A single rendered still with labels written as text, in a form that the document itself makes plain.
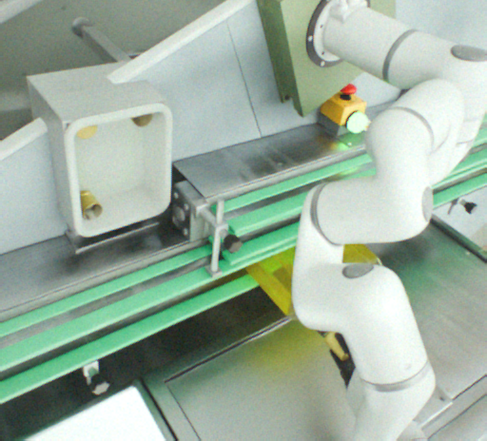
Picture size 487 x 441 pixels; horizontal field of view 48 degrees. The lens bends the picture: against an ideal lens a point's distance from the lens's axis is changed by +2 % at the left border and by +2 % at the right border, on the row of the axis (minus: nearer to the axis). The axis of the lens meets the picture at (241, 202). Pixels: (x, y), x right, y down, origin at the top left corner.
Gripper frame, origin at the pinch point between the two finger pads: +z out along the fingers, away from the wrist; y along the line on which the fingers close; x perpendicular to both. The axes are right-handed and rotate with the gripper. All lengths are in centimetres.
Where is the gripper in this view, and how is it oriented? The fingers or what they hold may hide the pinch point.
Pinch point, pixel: (344, 349)
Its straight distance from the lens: 96.7
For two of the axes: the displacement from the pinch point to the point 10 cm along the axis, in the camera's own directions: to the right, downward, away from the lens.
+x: -9.4, 1.3, -3.2
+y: 1.1, -7.8, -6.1
